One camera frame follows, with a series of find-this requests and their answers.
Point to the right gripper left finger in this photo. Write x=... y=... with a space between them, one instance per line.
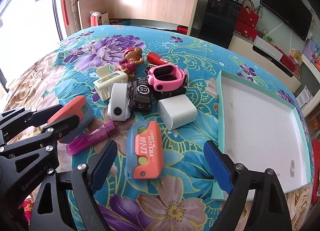
x=89 y=178

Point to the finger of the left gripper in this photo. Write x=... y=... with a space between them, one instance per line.
x=22 y=118
x=39 y=148

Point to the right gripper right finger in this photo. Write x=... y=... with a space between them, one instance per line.
x=269 y=210

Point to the purple lighter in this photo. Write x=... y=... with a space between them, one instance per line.
x=91 y=138

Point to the orange blue carrot knife toy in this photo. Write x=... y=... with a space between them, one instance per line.
x=144 y=151

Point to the white wrist device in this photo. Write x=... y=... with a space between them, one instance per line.
x=118 y=107

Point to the white hair claw clip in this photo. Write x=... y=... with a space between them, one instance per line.
x=106 y=79

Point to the black toy car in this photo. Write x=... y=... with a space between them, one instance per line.
x=140 y=95

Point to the white power adapter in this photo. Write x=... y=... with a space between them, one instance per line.
x=176 y=111

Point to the pink kids smartwatch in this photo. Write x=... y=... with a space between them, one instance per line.
x=165 y=78

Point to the black power adapter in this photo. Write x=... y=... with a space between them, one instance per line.
x=163 y=95

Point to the red plastic stool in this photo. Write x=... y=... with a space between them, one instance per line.
x=315 y=191

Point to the teal white box lid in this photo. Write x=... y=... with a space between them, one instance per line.
x=261 y=130

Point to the white desk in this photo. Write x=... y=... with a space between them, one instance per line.
x=310 y=78

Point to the small barcode card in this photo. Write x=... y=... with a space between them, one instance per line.
x=148 y=68

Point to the red white paper bag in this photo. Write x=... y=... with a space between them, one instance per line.
x=97 y=19

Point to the red lighter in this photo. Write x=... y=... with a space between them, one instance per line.
x=156 y=59

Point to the white flat box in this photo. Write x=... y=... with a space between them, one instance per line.
x=267 y=48

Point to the cream tv stand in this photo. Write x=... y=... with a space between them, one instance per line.
x=251 y=52

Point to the wooden shelf cabinet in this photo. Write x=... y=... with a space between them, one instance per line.
x=178 y=12

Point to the red gift box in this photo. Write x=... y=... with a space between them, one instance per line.
x=246 y=31

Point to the red gift bag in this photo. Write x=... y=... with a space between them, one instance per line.
x=247 y=14

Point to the black water dispenser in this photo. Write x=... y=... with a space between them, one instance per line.
x=219 y=21

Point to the black television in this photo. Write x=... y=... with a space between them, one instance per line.
x=293 y=13

